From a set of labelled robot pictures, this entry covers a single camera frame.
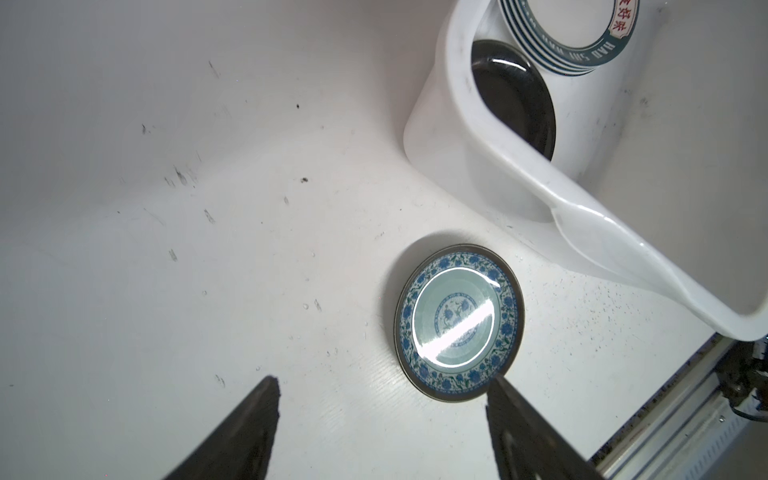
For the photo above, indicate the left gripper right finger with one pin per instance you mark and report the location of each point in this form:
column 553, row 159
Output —
column 525, row 445

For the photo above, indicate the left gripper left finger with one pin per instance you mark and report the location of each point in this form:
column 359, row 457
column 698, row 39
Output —
column 240, row 447

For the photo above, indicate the teal patterned small plate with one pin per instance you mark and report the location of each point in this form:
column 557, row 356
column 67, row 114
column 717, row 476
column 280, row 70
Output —
column 458, row 322

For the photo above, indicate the black round plate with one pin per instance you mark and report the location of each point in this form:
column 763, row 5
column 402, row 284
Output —
column 514, row 91

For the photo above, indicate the green rim plate front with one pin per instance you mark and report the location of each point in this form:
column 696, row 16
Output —
column 571, row 38

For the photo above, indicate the white plastic bin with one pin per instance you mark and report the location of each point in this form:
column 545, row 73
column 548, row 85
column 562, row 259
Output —
column 659, row 174

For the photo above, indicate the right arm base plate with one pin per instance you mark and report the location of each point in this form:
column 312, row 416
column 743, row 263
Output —
column 742, row 376

